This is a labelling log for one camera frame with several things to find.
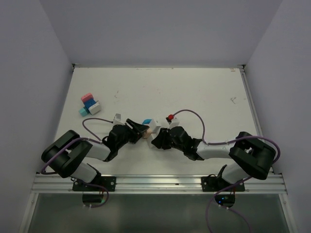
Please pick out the aluminium mounting rail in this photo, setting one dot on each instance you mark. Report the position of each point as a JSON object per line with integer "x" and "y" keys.
{"x": 158, "y": 184}

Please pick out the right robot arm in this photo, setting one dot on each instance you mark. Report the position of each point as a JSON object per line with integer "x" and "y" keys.
{"x": 252, "y": 157}

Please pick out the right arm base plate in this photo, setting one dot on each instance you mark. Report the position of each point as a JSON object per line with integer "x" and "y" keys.
{"x": 211, "y": 183}

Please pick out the white USB charger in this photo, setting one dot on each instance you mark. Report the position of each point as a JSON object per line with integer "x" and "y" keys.
{"x": 154, "y": 126}

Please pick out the pink plug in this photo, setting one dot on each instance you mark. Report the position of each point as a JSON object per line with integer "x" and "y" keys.
{"x": 87, "y": 97}

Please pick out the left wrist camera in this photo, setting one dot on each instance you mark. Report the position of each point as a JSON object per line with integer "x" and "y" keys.
{"x": 117, "y": 119}

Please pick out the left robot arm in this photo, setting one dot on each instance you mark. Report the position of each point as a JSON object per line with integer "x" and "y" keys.
{"x": 65, "y": 156}

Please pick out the long white charger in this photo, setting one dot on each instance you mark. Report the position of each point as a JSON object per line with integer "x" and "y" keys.
{"x": 150, "y": 139}

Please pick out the beige cube socket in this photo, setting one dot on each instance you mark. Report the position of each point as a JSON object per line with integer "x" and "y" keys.
{"x": 147, "y": 133}

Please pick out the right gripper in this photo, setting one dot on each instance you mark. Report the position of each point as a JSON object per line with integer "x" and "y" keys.
{"x": 160, "y": 141}

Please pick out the teal plug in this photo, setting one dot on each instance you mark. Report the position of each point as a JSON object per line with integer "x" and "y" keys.
{"x": 83, "y": 111}

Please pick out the blue cube socket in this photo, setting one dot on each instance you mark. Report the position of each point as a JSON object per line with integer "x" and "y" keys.
{"x": 90, "y": 102}

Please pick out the white plug adapter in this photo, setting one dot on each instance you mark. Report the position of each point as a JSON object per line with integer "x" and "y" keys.
{"x": 95, "y": 108}

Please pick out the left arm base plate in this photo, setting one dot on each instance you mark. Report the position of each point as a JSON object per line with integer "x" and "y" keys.
{"x": 100, "y": 183}

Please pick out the blue plug adapter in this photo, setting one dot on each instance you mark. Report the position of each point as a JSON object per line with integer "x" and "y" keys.
{"x": 146, "y": 121}

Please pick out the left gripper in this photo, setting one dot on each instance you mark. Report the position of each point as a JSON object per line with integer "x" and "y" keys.
{"x": 137, "y": 129}

